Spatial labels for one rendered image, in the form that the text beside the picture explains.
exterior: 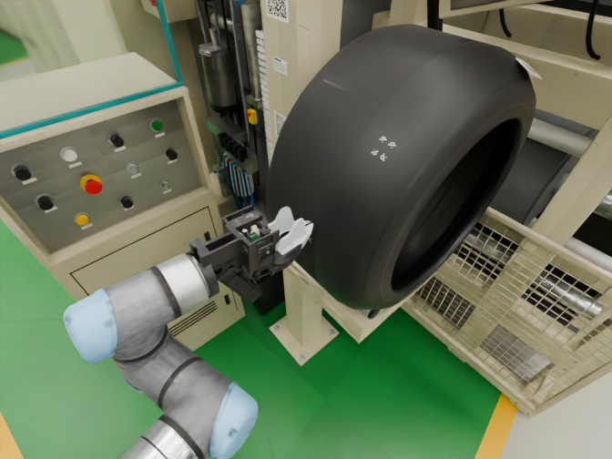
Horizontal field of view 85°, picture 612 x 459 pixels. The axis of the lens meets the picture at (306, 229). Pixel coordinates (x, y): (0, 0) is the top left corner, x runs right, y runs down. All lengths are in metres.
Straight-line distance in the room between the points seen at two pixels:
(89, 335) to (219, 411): 0.17
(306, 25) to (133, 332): 0.65
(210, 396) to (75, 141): 0.81
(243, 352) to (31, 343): 1.12
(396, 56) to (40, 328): 2.19
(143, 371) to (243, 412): 0.14
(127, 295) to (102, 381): 1.59
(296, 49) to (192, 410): 0.68
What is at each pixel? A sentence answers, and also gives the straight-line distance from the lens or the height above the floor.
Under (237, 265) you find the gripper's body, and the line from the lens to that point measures 0.50.
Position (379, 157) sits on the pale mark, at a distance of 0.50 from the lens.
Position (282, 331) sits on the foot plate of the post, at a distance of 1.86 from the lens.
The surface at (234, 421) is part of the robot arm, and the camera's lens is 0.45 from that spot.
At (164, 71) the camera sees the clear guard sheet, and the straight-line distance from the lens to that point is 1.07.
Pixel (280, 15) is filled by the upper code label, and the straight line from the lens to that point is 0.82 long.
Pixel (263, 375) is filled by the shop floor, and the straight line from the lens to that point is 1.79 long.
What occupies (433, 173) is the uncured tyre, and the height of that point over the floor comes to 1.37.
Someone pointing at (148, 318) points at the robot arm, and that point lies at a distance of 0.45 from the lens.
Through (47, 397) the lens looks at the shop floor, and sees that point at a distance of 2.13.
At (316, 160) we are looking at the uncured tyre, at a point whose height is 1.35.
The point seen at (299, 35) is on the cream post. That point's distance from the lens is 0.79.
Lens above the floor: 1.67
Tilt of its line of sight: 46 degrees down
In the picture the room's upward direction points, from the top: straight up
